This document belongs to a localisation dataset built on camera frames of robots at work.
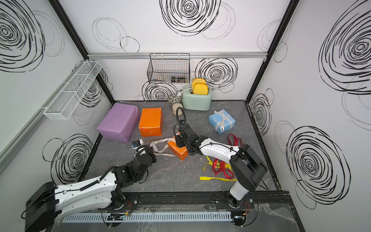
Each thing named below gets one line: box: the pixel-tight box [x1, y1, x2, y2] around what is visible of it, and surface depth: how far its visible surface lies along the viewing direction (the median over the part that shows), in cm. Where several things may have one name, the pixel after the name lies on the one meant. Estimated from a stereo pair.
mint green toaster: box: [182, 87, 213, 111], surface depth 108 cm
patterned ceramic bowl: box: [167, 94, 182, 105], surface depth 122 cm
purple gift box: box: [96, 102, 141, 143], surface depth 96 cm
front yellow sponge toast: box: [193, 83, 209, 96], surface depth 104 cm
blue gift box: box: [208, 108, 236, 135], surface depth 101 cm
